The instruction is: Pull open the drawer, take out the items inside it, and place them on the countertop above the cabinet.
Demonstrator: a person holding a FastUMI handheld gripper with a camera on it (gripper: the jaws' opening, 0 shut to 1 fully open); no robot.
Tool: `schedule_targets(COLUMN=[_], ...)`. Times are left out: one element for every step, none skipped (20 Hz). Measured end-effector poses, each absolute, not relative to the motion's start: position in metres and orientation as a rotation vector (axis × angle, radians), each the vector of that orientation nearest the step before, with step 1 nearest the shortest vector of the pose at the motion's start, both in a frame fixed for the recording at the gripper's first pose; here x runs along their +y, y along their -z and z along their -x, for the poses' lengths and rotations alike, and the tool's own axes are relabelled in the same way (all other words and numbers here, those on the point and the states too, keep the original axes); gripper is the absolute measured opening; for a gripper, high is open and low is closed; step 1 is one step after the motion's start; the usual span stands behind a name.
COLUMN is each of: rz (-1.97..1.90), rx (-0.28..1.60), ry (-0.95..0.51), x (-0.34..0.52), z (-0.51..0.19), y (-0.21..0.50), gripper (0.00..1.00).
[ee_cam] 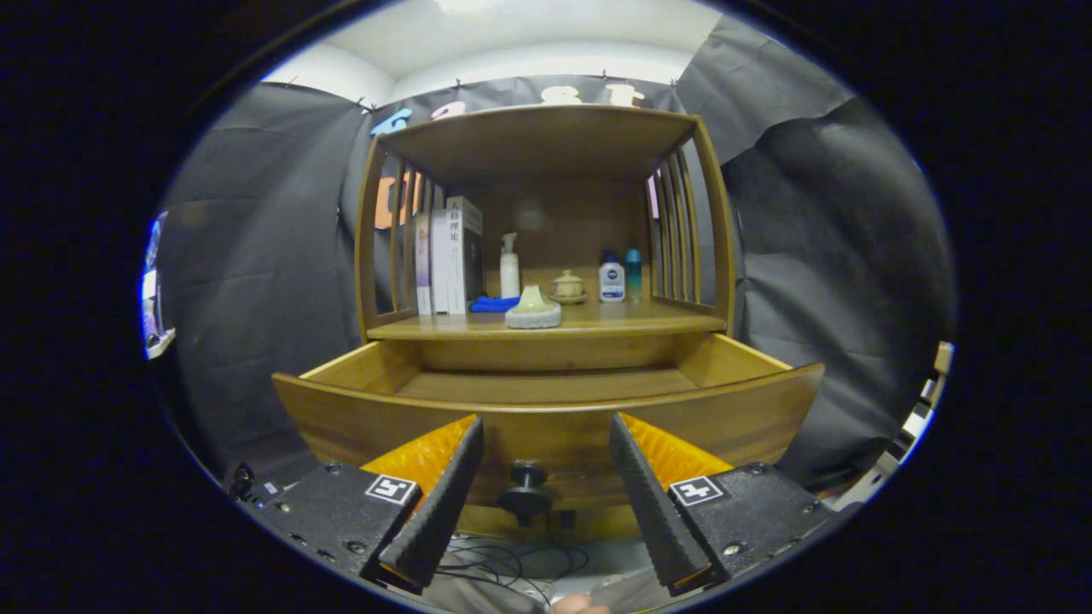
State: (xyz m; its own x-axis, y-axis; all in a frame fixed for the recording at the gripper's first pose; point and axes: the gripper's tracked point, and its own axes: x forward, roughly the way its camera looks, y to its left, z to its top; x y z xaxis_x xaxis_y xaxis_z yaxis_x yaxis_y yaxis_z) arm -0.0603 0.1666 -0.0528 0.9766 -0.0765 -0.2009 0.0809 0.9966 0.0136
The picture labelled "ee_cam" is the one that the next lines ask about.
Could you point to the beige lidded teacup with saucer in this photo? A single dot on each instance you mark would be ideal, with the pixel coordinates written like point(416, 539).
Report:
point(567, 288)

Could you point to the wooden countertop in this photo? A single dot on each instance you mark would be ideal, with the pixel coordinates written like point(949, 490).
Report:
point(640, 320)

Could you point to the white pump bottle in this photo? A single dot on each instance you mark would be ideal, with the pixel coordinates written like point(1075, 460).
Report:
point(509, 277)

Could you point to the large black and white book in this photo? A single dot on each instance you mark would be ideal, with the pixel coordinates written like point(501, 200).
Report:
point(465, 256)

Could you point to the teal plastic bottle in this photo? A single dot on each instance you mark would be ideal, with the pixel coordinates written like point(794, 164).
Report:
point(633, 273)

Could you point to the cream scrub brush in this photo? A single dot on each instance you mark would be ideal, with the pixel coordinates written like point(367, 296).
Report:
point(533, 315)

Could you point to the white lotion bottle blue cap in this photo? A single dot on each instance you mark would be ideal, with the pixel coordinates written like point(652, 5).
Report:
point(612, 283)

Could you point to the black backdrop cloth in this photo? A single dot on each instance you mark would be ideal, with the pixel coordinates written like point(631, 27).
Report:
point(853, 298)

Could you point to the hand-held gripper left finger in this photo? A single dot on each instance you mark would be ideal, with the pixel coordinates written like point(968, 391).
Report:
point(435, 512)

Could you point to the thin purple book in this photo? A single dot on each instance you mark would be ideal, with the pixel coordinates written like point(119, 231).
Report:
point(423, 264)

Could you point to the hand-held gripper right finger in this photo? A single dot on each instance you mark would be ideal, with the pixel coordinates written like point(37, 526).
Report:
point(653, 512)

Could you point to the wooden cabinet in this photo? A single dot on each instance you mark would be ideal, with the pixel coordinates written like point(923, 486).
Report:
point(537, 136)

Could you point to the thin white book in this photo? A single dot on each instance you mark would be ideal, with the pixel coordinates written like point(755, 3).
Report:
point(440, 264)

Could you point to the blue folded cloth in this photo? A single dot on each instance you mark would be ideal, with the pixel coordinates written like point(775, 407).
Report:
point(490, 304)

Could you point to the wooden drawer with black knob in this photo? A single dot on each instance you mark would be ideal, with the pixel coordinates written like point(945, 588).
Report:
point(554, 435)

